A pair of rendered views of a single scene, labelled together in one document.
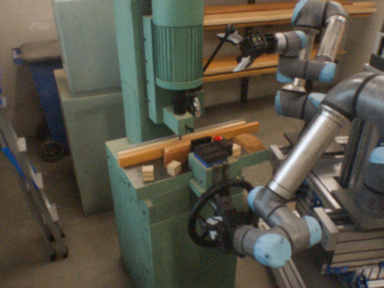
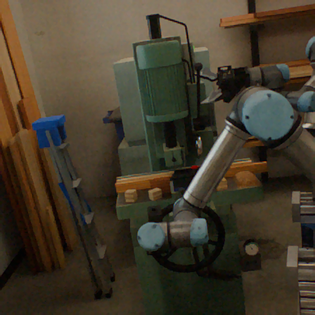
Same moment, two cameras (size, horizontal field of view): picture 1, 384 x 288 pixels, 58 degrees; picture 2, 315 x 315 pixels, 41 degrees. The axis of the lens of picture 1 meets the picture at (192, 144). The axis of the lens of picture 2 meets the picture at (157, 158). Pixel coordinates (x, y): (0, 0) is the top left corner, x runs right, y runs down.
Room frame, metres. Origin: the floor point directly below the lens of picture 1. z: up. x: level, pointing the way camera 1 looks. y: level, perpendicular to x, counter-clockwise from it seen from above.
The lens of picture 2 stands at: (-0.30, -0.75, 1.54)
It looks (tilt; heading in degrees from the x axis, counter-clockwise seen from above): 16 degrees down; 29
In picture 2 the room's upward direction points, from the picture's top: 9 degrees counter-clockwise
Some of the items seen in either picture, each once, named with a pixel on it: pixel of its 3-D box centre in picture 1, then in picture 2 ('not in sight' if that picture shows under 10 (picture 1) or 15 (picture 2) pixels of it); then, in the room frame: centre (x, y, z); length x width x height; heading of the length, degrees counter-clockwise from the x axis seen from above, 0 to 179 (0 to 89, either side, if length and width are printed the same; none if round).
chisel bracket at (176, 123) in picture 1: (178, 120); (173, 155); (1.28, 0.06, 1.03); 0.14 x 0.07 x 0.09; 28
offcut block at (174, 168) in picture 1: (174, 168); (155, 194); (1.09, 0.07, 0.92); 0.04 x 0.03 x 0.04; 149
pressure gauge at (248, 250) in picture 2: not in sight; (251, 248); (1.20, -0.28, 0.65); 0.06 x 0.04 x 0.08; 118
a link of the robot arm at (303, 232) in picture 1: (292, 231); (187, 230); (0.68, -0.26, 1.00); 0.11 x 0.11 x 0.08; 26
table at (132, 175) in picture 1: (201, 166); (188, 197); (1.18, -0.04, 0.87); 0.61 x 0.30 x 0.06; 118
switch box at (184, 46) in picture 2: not in sight; (188, 60); (1.61, 0.08, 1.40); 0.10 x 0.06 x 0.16; 28
